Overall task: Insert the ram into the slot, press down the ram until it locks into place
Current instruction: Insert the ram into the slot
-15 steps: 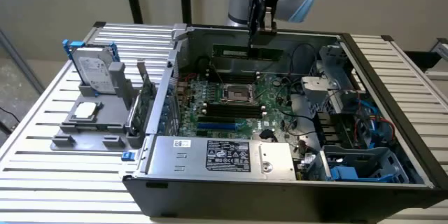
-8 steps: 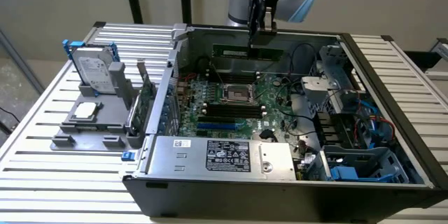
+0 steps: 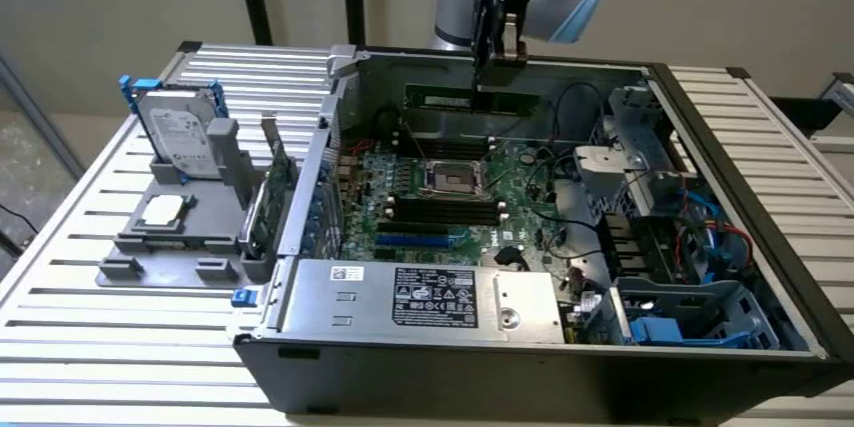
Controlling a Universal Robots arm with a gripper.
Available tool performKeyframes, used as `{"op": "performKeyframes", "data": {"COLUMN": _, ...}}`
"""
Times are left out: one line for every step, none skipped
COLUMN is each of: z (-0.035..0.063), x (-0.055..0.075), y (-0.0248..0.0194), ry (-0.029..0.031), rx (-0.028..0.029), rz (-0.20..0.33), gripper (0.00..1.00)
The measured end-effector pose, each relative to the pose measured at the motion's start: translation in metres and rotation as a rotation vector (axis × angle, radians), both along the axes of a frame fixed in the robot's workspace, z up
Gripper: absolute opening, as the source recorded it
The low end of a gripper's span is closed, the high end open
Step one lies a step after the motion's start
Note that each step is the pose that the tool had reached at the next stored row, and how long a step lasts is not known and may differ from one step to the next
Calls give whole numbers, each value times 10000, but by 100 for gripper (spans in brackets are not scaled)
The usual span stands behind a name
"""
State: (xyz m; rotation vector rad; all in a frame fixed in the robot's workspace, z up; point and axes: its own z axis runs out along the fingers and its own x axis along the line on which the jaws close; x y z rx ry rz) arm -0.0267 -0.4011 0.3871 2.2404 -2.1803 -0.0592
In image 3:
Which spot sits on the green RAM stick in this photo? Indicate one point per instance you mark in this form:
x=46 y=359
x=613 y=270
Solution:
x=441 y=99

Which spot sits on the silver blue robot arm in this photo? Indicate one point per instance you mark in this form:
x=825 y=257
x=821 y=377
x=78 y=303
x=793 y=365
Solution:
x=455 y=7

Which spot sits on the black RAM slot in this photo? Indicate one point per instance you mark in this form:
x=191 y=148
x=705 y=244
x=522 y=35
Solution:
x=446 y=206
x=441 y=137
x=446 y=200
x=446 y=213
x=442 y=143
x=443 y=149
x=446 y=220

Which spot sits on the black expansion slot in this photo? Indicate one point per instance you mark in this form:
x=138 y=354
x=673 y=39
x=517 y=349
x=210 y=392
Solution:
x=414 y=227

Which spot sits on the long blue expansion slot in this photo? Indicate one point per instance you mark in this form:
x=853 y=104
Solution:
x=410 y=241

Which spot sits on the metal CPU socket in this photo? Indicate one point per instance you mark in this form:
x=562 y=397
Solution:
x=454 y=178

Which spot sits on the grey metal drive cage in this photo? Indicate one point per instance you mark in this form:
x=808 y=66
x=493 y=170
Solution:
x=644 y=147

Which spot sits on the green motherboard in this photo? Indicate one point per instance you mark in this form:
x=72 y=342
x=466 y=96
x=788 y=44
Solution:
x=514 y=227

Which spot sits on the hard drive in blue caddy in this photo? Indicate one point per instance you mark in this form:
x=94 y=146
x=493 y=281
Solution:
x=217 y=97

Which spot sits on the green graphics card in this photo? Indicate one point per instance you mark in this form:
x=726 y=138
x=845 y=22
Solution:
x=277 y=182

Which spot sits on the silver hard disk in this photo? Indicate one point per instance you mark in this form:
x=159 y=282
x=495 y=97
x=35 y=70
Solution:
x=177 y=137

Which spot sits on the grey power supply unit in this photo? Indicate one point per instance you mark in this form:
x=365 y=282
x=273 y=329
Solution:
x=374 y=297

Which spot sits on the grey disk bay cage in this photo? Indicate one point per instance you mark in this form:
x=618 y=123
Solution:
x=708 y=307

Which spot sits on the blue disk bay lever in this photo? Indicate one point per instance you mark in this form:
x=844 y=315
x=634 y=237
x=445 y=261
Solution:
x=657 y=332

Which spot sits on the silver CPU chip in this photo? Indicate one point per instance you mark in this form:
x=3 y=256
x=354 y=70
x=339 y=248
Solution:
x=165 y=209

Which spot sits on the blue plastic case latch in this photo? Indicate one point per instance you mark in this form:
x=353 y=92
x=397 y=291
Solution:
x=245 y=297

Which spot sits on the black open PC case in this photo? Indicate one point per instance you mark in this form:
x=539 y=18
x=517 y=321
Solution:
x=507 y=377

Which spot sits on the grey plastic parts rack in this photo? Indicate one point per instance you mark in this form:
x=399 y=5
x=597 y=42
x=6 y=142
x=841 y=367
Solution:
x=174 y=257

